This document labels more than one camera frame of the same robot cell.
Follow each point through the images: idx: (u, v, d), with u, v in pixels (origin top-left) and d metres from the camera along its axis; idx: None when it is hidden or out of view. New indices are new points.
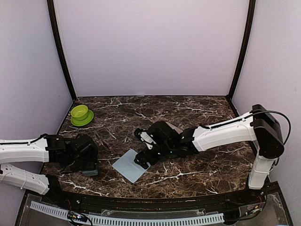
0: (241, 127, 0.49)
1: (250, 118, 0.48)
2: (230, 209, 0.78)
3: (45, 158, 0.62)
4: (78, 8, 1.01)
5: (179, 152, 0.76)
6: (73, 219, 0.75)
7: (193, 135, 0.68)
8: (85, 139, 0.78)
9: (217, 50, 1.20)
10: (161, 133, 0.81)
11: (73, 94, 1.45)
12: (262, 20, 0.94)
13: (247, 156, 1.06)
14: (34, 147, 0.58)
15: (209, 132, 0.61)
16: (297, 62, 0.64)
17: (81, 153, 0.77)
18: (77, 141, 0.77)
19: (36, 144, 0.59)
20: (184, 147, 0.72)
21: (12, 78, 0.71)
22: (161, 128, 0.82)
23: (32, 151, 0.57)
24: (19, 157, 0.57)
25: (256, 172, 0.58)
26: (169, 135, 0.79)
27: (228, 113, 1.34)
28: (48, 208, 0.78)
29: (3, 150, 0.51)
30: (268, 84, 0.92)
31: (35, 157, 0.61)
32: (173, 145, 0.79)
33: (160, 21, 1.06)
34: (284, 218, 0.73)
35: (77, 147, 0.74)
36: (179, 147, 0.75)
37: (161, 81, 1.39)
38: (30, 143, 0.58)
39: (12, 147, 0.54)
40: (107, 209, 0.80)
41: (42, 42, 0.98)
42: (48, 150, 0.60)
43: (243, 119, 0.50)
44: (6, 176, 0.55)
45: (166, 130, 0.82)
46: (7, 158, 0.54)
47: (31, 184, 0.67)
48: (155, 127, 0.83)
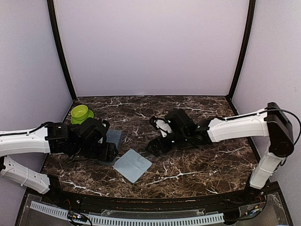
0: (255, 121, 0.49)
1: (265, 113, 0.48)
2: (230, 209, 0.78)
3: (46, 149, 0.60)
4: (78, 8, 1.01)
5: (193, 140, 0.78)
6: (73, 219, 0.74)
7: (209, 125, 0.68)
8: (89, 123, 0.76)
9: (217, 50, 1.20)
10: (178, 120, 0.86)
11: (73, 94, 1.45)
12: (262, 20, 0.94)
13: (247, 156, 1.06)
14: (33, 137, 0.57)
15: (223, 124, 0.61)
16: (297, 62, 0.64)
17: (87, 138, 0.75)
18: (81, 126, 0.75)
19: (36, 134, 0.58)
20: (198, 135, 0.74)
21: (12, 77, 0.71)
22: (179, 116, 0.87)
23: (30, 141, 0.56)
24: (20, 149, 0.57)
25: (260, 170, 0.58)
26: (185, 123, 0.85)
27: (228, 113, 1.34)
28: (49, 208, 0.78)
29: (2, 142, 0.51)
30: (268, 84, 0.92)
31: (36, 149, 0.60)
32: (188, 133, 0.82)
33: (160, 21, 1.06)
34: (284, 218, 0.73)
35: (81, 133, 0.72)
36: (194, 134, 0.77)
37: (161, 81, 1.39)
38: (30, 134, 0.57)
39: (10, 138, 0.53)
40: (107, 209, 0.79)
41: (41, 41, 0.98)
42: (48, 141, 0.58)
43: (257, 114, 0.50)
44: (8, 172, 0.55)
45: (183, 117, 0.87)
46: (7, 149, 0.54)
47: (33, 182, 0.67)
48: (174, 113, 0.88)
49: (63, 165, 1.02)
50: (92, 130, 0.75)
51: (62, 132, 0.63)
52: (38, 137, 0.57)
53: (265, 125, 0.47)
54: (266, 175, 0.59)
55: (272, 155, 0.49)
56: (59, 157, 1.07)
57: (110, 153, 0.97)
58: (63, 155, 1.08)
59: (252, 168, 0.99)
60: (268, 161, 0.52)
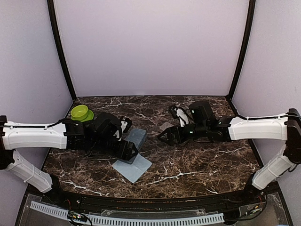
0: (276, 124, 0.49)
1: (286, 117, 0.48)
2: (230, 209, 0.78)
3: (62, 144, 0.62)
4: (78, 8, 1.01)
5: (212, 135, 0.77)
6: (73, 219, 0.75)
7: (230, 122, 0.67)
8: (103, 117, 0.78)
9: (217, 50, 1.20)
10: (202, 112, 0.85)
11: (73, 94, 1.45)
12: (262, 20, 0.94)
13: (247, 156, 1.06)
14: (51, 132, 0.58)
15: (245, 122, 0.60)
16: (297, 62, 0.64)
17: (102, 132, 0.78)
18: (95, 122, 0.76)
19: (53, 129, 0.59)
20: (218, 131, 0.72)
21: (12, 77, 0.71)
22: (204, 108, 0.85)
23: (48, 136, 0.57)
24: (35, 142, 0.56)
25: (267, 170, 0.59)
26: (208, 116, 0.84)
27: (228, 113, 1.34)
28: (48, 207, 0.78)
29: (18, 134, 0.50)
30: (268, 84, 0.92)
31: (52, 144, 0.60)
32: (209, 126, 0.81)
33: (159, 21, 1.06)
34: (284, 218, 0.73)
35: (96, 129, 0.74)
36: (215, 129, 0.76)
37: (161, 81, 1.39)
38: (48, 128, 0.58)
39: (28, 131, 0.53)
40: (107, 209, 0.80)
41: (41, 41, 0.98)
42: (66, 136, 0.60)
43: (279, 117, 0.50)
44: (16, 167, 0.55)
45: (207, 110, 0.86)
46: (23, 142, 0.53)
47: (38, 180, 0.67)
48: (199, 105, 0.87)
49: (63, 165, 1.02)
50: (107, 123, 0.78)
51: (78, 128, 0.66)
52: (56, 132, 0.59)
53: (284, 129, 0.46)
54: (271, 177, 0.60)
55: (285, 159, 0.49)
56: (59, 157, 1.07)
57: (128, 150, 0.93)
58: (63, 155, 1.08)
59: (252, 168, 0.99)
60: (279, 164, 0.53)
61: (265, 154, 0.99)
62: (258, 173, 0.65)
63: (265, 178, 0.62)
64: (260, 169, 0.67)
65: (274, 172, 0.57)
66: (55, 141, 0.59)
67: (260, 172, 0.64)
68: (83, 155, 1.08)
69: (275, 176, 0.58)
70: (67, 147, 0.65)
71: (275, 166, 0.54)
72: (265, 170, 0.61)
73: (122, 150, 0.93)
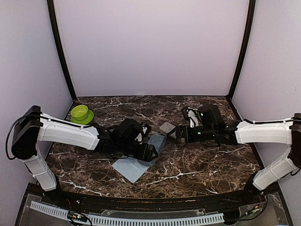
0: (281, 128, 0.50)
1: (291, 122, 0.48)
2: (230, 209, 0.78)
3: (91, 145, 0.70)
4: (78, 8, 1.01)
5: (219, 138, 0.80)
6: (73, 219, 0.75)
7: (237, 126, 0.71)
8: (127, 123, 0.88)
9: (217, 50, 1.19)
10: (211, 116, 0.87)
11: (73, 94, 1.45)
12: (262, 19, 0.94)
13: (247, 156, 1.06)
14: (86, 133, 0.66)
15: (250, 126, 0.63)
16: (297, 62, 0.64)
17: (127, 136, 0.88)
18: (120, 127, 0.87)
19: (87, 131, 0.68)
20: (225, 134, 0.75)
21: (12, 77, 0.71)
22: (212, 111, 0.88)
23: (84, 135, 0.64)
24: (69, 140, 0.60)
25: (270, 171, 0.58)
26: (217, 119, 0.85)
27: (228, 113, 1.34)
28: (49, 208, 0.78)
29: (60, 128, 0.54)
30: (268, 83, 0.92)
31: (81, 144, 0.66)
32: (217, 129, 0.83)
33: (160, 21, 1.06)
34: (284, 218, 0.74)
35: (122, 133, 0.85)
36: (221, 133, 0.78)
37: (161, 81, 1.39)
38: (83, 129, 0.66)
39: (67, 127, 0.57)
40: (107, 209, 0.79)
41: (41, 41, 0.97)
42: (99, 139, 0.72)
43: (284, 122, 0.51)
44: (35, 160, 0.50)
45: (216, 114, 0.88)
46: (59, 137, 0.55)
47: (49, 178, 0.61)
48: (209, 108, 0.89)
49: (63, 165, 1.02)
50: (131, 128, 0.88)
51: (106, 133, 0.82)
52: (91, 134, 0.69)
53: (289, 134, 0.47)
54: (272, 178, 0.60)
55: (289, 162, 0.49)
56: (59, 157, 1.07)
57: (149, 153, 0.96)
58: (63, 155, 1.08)
59: (252, 167, 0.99)
60: (281, 166, 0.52)
61: (266, 154, 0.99)
62: (259, 174, 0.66)
63: (266, 179, 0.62)
64: (263, 170, 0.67)
65: (276, 174, 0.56)
66: (86, 141, 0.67)
67: (262, 173, 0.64)
68: (83, 155, 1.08)
69: (276, 178, 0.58)
70: (93, 148, 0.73)
71: (278, 168, 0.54)
72: (266, 171, 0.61)
73: (144, 152, 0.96)
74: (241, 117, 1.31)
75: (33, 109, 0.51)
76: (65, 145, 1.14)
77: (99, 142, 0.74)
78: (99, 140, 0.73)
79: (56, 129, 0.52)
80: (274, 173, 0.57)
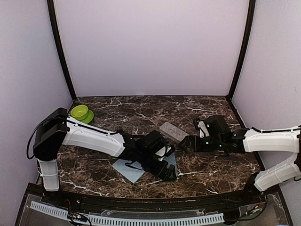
0: (288, 137, 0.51)
1: (299, 131, 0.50)
2: (230, 209, 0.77)
3: (115, 152, 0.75)
4: (77, 7, 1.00)
5: (227, 147, 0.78)
6: (73, 219, 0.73)
7: (245, 134, 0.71)
8: (154, 136, 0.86)
9: (217, 50, 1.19)
10: (217, 126, 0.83)
11: (73, 94, 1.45)
12: (261, 20, 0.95)
13: (247, 156, 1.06)
14: (112, 140, 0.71)
15: (259, 135, 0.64)
16: (297, 61, 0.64)
17: (151, 149, 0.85)
18: (146, 138, 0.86)
19: (114, 138, 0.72)
20: (233, 143, 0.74)
21: (12, 78, 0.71)
22: (218, 121, 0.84)
23: (109, 142, 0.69)
24: (94, 145, 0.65)
25: (273, 173, 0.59)
26: (223, 130, 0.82)
27: (227, 113, 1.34)
28: (48, 207, 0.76)
29: (84, 133, 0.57)
30: (268, 83, 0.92)
31: (106, 149, 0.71)
32: (224, 139, 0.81)
33: (159, 21, 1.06)
34: (284, 218, 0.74)
35: (147, 144, 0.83)
36: (229, 142, 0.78)
37: (161, 81, 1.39)
38: (109, 135, 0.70)
39: (92, 133, 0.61)
40: (107, 210, 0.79)
41: (41, 41, 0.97)
42: (124, 147, 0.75)
43: (291, 130, 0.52)
44: (50, 163, 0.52)
45: (223, 124, 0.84)
46: (85, 141, 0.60)
47: (56, 180, 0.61)
48: (214, 119, 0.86)
49: (63, 165, 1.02)
50: (157, 141, 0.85)
51: (130, 141, 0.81)
52: (117, 141, 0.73)
53: (296, 142, 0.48)
54: (275, 181, 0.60)
55: (295, 167, 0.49)
56: (59, 157, 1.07)
57: (167, 172, 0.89)
58: (63, 155, 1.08)
59: (252, 167, 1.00)
60: (286, 170, 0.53)
61: (266, 154, 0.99)
62: (261, 176, 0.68)
63: (268, 181, 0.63)
64: (265, 172, 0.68)
65: (279, 177, 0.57)
66: (110, 148, 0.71)
67: (265, 174, 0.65)
68: (83, 155, 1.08)
69: (278, 181, 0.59)
70: (118, 155, 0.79)
71: (281, 172, 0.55)
72: (270, 173, 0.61)
73: (161, 169, 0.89)
74: (241, 117, 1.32)
75: (59, 111, 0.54)
76: (65, 145, 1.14)
77: (123, 150, 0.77)
78: (124, 148, 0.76)
79: (83, 135, 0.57)
80: (278, 176, 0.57)
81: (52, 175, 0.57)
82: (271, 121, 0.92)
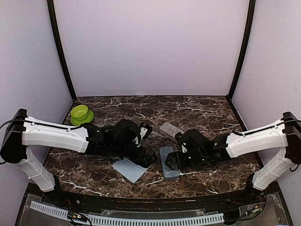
0: (273, 134, 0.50)
1: (282, 126, 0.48)
2: (230, 209, 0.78)
3: (82, 148, 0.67)
4: (77, 7, 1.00)
5: (211, 158, 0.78)
6: (73, 219, 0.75)
7: (226, 141, 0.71)
8: (122, 125, 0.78)
9: (217, 50, 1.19)
10: (195, 143, 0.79)
11: (73, 94, 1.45)
12: (262, 20, 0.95)
13: (247, 156, 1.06)
14: (74, 135, 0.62)
15: (241, 140, 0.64)
16: (297, 61, 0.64)
17: (122, 139, 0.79)
18: (114, 128, 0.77)
19: (75, 133, 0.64)
20: (216, 153, 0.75)
21: (11, 78, 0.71)
22: (194, 137, 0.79)
23: (71, 138, 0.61)
24: (54, 142, 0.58)
25: (268, 172, 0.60)
26: (201, 143, 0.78)
27: (228, 113, 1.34)
28: (49, 208, 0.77)
29: (39, 131, 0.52)
30: (268, 83, 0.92)
31: (70, 146, 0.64)
32: (205, 151, 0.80)
33: (159, 21, 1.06)
34: (283, 218, 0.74)
35: (116, 136, 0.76)
36: (211, 152, 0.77)
37: (161, 81, 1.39)
38: (70, 131, 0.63)
39: (49, 130, 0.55)
40: (107, 210, 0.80)
41: (41, 41, 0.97)
42: (88, 141, 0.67)
43: (275, 126, 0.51)
44: (26, 164, 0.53)
45: (199, 138, 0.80)
46: (43, 140, 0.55)
47: (44, 178, 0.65)
48: (189, 136, 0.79)
49: (63, 165, 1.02)
50: (127, 131, 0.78)
51: (97, 135, 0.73)
52: (79, 136, 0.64)
53: (283, 138, 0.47)
54: (273, 178, 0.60)
55: (287, 161, 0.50)
56: (59, 157, 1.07)
57: (144, 156, 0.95)
58: (63, 155, 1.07)
59: (252, 167, 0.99)
60: (280, 165, 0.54)
61: (266, 154, 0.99)
62: (257, 176, 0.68)
63: (265, 180, 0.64)
64: (259, 172, 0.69)
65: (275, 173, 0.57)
66: (74, 144, 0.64)
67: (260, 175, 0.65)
68: (83, 155, 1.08)
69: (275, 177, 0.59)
70: (84, 150, 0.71)
71: (276, 168, 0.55)
72: (265, 172, 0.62)
73: (140, 155, 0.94)
74: (241, 117, 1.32)
75: (19, 112, 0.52)
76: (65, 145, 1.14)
77: (89, 144, 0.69)
78: (89, 142, 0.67)
79: (41, 133, 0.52)
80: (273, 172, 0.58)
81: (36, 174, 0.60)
82: (271, 121, 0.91)
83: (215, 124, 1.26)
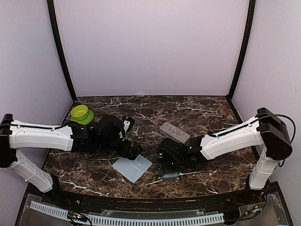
0: (248, 133, 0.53)
1: (255, 124, 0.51)
2: (230, 209, 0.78)
3: (67, 147, 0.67)
4: (77, 7, 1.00)
5: (188, 163, 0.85)
6: (73, 219, 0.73)
7: (201, 144, 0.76)
8: (106, 120, 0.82)
9: (217, 50, 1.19)
10: (168, 150, 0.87)
11: (73, 94, 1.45)
12: (262, 20, 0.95)
13: (247, 156, 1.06)
14: (59, 134, 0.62)
15: (216, 141, 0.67)
16: (297, 61, 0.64)
17: (106, 134, 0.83)
18: (99, 125, 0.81)
19: (60, 132, 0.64)
20: (192, 157, 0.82)
21: (11, 78, 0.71)
22: (166, 146, 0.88)
23: (56, 138, 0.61)
24: (42, 143, 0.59)
25: (257, 172, 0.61)
26: (176, 149, 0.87)
27: (228, 113, 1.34)
28: (48, 208, 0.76)
29: (26, 133, 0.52)
30: (268, 83, 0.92)
31: (56, 145, 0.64)
32: (182, 157, 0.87)
33: (160, 21, 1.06)
34: (284, 218, 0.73)
35: (100, 131, 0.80)
36: (187, 157, 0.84)
37: (161, 81, 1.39)
38: (55, 130, 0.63)
39: (35, 132, 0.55)
40: (107, 210, 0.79)
41: (40, 41, 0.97)
42: (73, 139, 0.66)
43: (249, 125, 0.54)
44: (19, 165, 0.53)
45: (172, 145, 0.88)
46: (30, 142, 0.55)
47: (40, 179, 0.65)
48: (162, 146, 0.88)
49: (63, 165, 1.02)
50: (110, 125, 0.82)
51: (83, 133, 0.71)
52: (64, 134, 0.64)
53: (258, 135, 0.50)
54: (265, 177, 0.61)
55: (269, 159, 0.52)
56: (59, 157, 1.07)
57: (130, 149, 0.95)
58: (63, 155, 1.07)
59: (252, 167, 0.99)
60: (266, 164, 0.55)
61: None
62: (250, 177, 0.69)
63: (259, 180, 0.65)
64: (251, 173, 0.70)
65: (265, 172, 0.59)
66: (60, 143, 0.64)
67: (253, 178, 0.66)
68: (83, 155, 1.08)
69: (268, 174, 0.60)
70: (71, 149, 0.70)
71: (264, 167, 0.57)
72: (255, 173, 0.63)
73: (125, 150, 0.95)
74: (241, 117, 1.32)
75: (6, 117, 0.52)
76: None
77: (74, 142, 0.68)
78: (74, 140, 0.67)
79: (28, 135, 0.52)
80: (263, 171, 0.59)
81: (30, 176, 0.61)
82: None
83: (215, 124, 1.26)
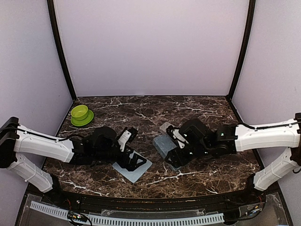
0: (288, 133, 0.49)
1: (297, 126, 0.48)
2: (230, 209, 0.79)
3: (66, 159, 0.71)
4: (77, 7, 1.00)
5: (216, 151, 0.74)
6: (73, 219, 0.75)
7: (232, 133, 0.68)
8: (97, 133, 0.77)
9: (217, 50, 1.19)
10: (195, 133, 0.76)
11: (73, 94, 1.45)
12: (262, 19, 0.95)
13: (247, 156, 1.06)
14: (61, 146, 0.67)
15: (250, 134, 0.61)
16: (297, 62, 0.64)
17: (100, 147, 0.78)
18: (91, 137, 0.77)
19: (63, 144, 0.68)
20: (222, 144, 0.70)
21: (12, 78, 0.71)
22: (194, 127, 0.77)
23: (59, 149, 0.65)
24: (43, 152, 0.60)
25: (272, 173, 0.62)
26: (204, 133, 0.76)
27: (228, 113, 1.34)
28: (48, 208, 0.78)
29: (32, 141, 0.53)
30: (268, 83, 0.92)
31: (55, 156, 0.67)
32: (209, 143, 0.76)
33: (159, 21, 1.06)
34: (284, 218, 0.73)
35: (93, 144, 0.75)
36: (216, 144, 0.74)
37: (161, 81, 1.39)
38: (59, 141, 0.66)
39: (41, 140, 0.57)
40: (107, 209, 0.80)
41: (40, 41, 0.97)
42: (73, 152, 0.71)
43: (289, 125, 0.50)
44: (18, 166, 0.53)
45: (200, 128, 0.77)
46: (33, 150, 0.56)
47: (40, 179, 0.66)
48: (189, 126, 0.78)
49: (63, 165, 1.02)
50: (101, 138, 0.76)
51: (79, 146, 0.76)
52: (67, 147, 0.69)
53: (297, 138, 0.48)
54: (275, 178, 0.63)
55: (293, 163, 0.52)
56: None
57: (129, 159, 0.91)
58: None
59: (252, 167, 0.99)
60: (284, 167, 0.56)
61: (265, 154, 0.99)
62: (262, 177, 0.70)
63: (269, 181, 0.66)
64: (263, 173, 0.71)
65: (279, 174, 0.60)
66: (60, 155, 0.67)
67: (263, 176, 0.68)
68: None
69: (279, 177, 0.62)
70: (68, 161, 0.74)
71: (280, 170, 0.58)
72: (268, 173, 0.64)
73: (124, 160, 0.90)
74: (241, 117, 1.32)
75: (11, 120, 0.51)
76: None
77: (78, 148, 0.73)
78: (74, 154, 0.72)
79: (34, 143, 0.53)
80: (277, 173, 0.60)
81: (30, 176, 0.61)
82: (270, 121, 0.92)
83: (215, 124, 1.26)
